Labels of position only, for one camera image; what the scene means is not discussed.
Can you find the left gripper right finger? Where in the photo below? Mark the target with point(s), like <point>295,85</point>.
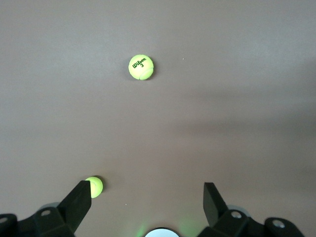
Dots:
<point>212,202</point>

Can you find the yellow-green tennis ball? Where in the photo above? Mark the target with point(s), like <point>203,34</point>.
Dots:
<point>96,187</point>
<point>141,67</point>

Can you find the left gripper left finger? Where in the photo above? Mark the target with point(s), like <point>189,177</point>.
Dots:
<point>79,202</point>

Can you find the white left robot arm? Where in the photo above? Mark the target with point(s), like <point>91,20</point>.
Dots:
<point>161,232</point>

